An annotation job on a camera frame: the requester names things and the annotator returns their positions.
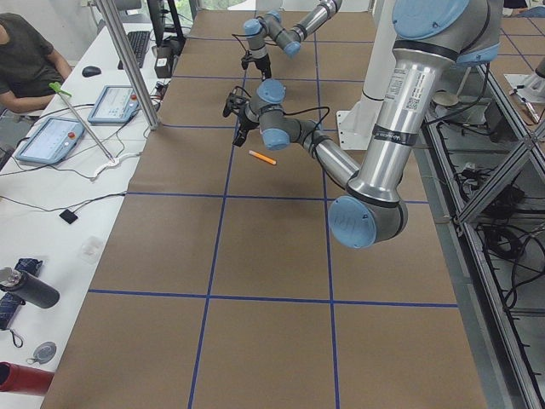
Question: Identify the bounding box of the seated person dark shirt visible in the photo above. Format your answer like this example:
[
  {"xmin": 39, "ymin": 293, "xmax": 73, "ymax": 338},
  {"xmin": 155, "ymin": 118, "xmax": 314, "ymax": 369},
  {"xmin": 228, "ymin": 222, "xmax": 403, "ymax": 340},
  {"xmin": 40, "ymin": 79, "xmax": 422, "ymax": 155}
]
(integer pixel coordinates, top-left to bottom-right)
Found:
[{"xmin": 1, "ymin": 13, "xmax": 72, "ymax": 113}]

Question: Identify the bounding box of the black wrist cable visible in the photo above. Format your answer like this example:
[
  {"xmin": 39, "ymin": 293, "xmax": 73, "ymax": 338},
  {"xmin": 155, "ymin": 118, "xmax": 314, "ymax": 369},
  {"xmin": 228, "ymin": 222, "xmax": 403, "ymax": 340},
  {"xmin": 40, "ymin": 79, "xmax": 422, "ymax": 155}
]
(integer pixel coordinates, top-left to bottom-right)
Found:
[
  {"xmin": 231, "ymin": 32, "xmax": 252, "ymax": 65},
  {"xmin": 232, "ymin": 86, "xmax": 331, "ymax": 141}
]

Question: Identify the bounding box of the near blue teach pendant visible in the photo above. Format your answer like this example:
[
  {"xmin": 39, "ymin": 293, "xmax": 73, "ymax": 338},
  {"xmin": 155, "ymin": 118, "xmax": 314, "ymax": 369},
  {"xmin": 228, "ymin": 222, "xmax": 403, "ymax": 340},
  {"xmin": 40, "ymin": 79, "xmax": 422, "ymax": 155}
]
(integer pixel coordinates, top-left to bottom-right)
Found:
[{"xmin": 15, "ymin": 118, "xmax": 84, "ymax": 164}]

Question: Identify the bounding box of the black water bottle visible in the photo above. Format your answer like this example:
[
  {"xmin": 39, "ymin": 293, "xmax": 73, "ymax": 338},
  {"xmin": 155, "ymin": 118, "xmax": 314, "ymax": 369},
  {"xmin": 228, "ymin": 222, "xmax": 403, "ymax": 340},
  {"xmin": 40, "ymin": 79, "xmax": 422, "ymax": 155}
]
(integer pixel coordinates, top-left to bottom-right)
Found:
[{"xmin": 1, "ymin": 267, "xmax": 60, "ymax": 308}]

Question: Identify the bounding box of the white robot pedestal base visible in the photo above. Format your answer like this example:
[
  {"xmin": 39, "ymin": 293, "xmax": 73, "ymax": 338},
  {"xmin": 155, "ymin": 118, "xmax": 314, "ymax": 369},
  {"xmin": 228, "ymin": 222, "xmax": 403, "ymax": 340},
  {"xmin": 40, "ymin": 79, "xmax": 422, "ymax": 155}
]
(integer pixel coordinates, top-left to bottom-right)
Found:
[{"xmin": 335, "ymin": 0, "xmax": 399, "ymax": 151}]

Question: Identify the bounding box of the black computer monitor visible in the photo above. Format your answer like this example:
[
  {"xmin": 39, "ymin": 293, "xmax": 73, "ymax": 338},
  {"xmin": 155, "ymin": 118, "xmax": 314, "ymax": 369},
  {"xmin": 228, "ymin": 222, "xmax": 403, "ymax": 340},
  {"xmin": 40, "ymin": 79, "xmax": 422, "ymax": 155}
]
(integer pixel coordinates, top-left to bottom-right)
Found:
[{"xmin": 146, "ymin": 0, "xmax": 186, "ymax": 51}]

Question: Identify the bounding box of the black computer mouse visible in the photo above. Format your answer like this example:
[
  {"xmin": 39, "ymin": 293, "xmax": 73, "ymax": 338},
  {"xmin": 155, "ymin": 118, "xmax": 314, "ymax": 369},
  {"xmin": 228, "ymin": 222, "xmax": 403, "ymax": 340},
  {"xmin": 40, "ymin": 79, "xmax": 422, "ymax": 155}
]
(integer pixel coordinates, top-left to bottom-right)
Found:
[{"xmin": 82, "ymin": 66, "xmax": 101, "ymax": 78}]

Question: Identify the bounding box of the black computer keyboard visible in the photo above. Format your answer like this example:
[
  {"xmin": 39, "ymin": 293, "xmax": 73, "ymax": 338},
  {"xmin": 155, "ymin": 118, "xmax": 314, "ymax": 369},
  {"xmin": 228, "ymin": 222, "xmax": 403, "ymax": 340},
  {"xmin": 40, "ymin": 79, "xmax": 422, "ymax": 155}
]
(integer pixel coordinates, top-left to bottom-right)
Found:
[{"xmin": 127, "ymin": 31, "xmax": 150, "ymax": 68}]

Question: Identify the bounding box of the small black square device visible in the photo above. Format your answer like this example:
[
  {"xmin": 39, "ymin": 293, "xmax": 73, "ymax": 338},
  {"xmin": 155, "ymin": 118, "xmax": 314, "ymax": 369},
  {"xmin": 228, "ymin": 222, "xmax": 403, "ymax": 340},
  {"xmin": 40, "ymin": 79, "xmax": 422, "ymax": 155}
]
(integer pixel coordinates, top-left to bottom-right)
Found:
[{"xmin": 59, "ymin": 209, "xmax": 78, "ymax": 224}]

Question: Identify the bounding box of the aluminium frame post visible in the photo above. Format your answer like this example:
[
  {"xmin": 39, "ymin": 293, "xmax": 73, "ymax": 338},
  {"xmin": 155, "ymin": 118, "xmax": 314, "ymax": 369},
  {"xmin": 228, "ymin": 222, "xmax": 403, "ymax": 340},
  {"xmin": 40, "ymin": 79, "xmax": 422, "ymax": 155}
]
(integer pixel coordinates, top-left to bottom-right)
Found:
[{"xmin": 95, "ymin": 0, "xmax": 159, "ymax": 131}]

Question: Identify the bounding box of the far blue teach pendant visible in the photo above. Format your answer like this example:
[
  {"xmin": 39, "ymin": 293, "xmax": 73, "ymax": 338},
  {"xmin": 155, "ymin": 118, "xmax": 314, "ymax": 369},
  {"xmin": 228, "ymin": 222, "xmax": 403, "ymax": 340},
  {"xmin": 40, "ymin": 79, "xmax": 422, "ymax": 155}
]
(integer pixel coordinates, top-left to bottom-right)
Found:
[{"xmin": 88, "ymin": 85, "xmax": 139, "ymax": 125}]

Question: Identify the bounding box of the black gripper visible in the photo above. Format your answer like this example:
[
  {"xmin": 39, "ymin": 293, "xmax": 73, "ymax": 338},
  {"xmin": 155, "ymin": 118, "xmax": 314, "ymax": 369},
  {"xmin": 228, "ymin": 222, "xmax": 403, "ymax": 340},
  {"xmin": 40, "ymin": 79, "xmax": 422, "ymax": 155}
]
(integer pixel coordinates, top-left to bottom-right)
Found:
[
  {"xmin": 246, "ymin": 50, "xmax": 272, "ymax": 81},
  {"xmin": 232, "ymin": 104, "xmax": 259, "ymax": 147}
]

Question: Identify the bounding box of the white side desk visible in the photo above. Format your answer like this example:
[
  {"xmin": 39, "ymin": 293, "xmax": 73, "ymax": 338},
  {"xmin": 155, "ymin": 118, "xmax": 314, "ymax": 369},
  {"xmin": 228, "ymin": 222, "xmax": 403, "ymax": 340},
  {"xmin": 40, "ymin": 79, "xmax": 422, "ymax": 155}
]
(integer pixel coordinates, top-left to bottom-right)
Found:
[{"xmin": 0, "ymin": 23, "xmax": 171, "ymax": 397}]

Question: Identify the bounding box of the red water bottle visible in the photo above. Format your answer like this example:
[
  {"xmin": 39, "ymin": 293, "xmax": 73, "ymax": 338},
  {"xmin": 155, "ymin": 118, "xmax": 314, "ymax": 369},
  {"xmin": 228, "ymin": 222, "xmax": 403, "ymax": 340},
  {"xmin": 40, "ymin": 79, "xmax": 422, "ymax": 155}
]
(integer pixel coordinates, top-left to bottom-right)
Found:
[{"xmin": 1, "ymin": 362, "xmax": 54, "ymax": 396}]

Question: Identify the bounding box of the blue teach pendant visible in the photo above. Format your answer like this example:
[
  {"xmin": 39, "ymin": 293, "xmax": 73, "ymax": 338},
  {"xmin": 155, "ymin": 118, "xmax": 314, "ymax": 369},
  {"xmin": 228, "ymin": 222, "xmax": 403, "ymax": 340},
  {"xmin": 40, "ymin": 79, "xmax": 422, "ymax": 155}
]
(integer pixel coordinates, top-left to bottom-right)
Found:
[
  {"xmin": 88, "ymin": 85, "xmax": 139, "ymax": 125},
  {"xmin": 15, "ymin": 118, "xmax": 84, "ymax": 164}
]

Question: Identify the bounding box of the orange marker pen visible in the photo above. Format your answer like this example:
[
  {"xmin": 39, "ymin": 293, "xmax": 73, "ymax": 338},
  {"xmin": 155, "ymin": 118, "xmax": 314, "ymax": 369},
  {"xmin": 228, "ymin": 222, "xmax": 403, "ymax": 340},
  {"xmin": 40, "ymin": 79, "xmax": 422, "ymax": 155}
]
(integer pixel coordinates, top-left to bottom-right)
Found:
[{"xmin": 249, "ymin": 150, "xmax": 277, "ymax": 165}]

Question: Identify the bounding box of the green tipped metal rod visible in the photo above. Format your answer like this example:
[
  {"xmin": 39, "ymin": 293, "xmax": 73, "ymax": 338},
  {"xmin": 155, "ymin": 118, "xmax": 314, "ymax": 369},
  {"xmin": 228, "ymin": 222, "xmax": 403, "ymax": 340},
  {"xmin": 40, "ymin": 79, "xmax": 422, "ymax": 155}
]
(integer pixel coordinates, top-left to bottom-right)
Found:
[{"xmin": 49, "ymin": 82, "xmax": 117, "ymax": 166}]

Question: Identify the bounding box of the folded blue umbrella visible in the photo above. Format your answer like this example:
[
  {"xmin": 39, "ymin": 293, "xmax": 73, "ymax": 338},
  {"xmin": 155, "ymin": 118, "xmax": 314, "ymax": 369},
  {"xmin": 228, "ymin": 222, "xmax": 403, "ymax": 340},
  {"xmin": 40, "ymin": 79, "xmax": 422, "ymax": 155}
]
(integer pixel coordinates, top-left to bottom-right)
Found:
[{"xmin": 0, "ymin": 258, "xmax": 43, "ymax": 331}]

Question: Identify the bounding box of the clear plastic packet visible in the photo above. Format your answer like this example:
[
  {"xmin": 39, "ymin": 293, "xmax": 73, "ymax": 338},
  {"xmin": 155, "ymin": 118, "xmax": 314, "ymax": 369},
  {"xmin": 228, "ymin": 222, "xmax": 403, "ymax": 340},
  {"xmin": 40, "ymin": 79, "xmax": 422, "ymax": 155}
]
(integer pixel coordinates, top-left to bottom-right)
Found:
[{"xmin": 77, "ymin": 236, "xmax": 105, "ymax": 264}]

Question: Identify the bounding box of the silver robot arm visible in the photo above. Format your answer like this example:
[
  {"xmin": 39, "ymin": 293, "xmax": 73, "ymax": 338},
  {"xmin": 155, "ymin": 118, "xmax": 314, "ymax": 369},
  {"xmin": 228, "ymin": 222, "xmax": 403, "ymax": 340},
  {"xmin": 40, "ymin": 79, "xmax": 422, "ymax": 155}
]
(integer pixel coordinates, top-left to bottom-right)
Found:
[
  {"xmin": 224, "ymin": 1, "xmax": 503, "ymax": 249},
  {"xmin": 241, "ymin": 0, "xmax": 342, "ymax": 81}
]

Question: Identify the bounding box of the round grey key tag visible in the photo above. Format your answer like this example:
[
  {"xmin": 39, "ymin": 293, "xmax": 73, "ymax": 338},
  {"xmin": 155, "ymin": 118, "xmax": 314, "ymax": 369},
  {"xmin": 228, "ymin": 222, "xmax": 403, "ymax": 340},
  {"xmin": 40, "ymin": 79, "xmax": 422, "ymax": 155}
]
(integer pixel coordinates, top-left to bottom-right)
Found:
[{"xmin": 26, "ymin": 341, "xmax": 57, "ymax": 365}]

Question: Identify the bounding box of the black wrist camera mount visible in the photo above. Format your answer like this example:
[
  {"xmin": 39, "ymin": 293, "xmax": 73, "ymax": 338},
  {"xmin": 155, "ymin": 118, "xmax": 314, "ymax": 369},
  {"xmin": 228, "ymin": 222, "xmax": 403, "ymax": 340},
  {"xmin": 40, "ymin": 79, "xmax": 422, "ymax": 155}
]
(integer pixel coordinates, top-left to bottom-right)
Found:
[
  {"xmin": 241, "ymin": 50, "xmax": 253, "ymax": 70},
  {"xmin": 222, "ymin": 92, "xmax": 250, "ymax": 118}
]

